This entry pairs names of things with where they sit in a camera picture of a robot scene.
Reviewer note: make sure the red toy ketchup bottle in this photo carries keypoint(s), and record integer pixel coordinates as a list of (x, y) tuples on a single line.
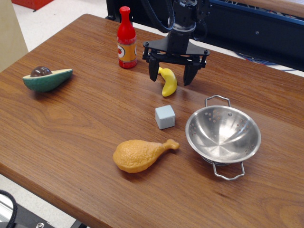
[(126, 40)]

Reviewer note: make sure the beige cabinet side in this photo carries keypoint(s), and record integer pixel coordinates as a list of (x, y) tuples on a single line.
[(12, 43)]

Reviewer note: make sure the grey toy cube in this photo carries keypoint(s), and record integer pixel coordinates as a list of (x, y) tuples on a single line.
[(165, 117)]

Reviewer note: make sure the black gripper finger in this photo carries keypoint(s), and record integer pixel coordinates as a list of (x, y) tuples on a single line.
[(189, 73), (153, 69)]

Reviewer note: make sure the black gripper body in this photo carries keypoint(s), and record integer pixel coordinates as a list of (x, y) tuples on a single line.
[(176, 48)]

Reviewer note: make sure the orange toy chicken drumstick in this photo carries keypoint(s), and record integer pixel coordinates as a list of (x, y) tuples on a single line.
[(135, 156)]

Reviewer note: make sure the black metal bracket with screw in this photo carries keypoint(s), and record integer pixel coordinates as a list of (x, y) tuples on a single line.
[(27, 219)]

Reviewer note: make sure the red box on floor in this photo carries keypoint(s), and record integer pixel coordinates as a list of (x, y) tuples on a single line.
[(32, 4)]

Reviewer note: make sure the black braided cable foreground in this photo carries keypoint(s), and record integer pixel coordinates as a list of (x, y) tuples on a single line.
[(11, 222)]

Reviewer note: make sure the toy avocado half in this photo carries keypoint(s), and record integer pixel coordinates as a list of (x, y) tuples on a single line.
[(42, 79)]

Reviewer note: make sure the yellow toy banana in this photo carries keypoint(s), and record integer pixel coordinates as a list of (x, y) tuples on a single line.
[(170, 79)]

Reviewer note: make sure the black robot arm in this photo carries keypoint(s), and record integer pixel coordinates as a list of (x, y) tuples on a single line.
[(180, 11)]

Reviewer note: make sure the metal colander with handles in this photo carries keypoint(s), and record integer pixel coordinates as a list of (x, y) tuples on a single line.
[(222, 135)]

